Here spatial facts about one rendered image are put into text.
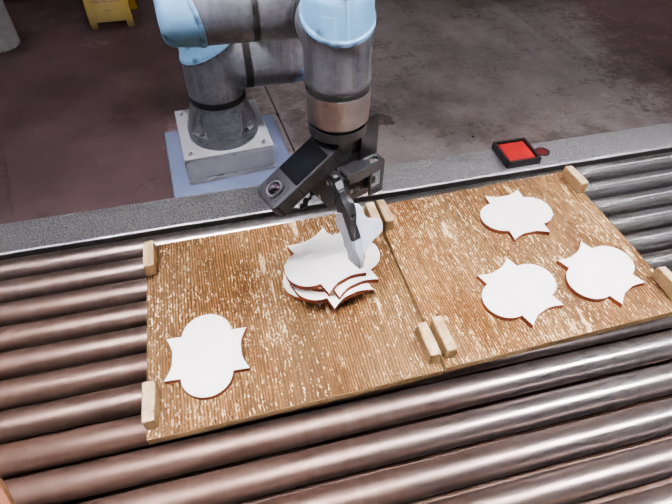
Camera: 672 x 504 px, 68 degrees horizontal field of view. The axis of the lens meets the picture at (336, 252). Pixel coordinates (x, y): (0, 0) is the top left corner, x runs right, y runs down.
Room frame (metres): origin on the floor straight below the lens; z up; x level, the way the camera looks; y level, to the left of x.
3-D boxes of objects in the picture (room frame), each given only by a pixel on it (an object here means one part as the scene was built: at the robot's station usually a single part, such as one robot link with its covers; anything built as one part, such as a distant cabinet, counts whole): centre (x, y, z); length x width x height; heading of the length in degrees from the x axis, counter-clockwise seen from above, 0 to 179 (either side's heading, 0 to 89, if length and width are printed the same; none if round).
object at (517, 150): (0.87, -0.39, 0.92); 0.06 x 0.06 x 0.01; 13
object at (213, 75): (0.94, 0.24, 1.10); 0.13 x 0.12 x 0.14; 104
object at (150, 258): (0.55, 0.31, 0.95); 0.06 x 0.02 x 0.03; 14
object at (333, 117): (0.52, 0.00, 1.26); 0.08 x 0.08 x 0.05
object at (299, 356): (0.47, 0.09, 0.93); 0.41 x 0.35 x 0.02; 104
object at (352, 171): (0.52, -0.01, 1.18); 0.09 x 0.08 x 0.12; 126
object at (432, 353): (0.38, -0.13, 0.95); 0.06 x 0.02 x 0.03; 14
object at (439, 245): (0.57, -0.31, 0.93); 0.41 x 0.35 x 0.02; 105
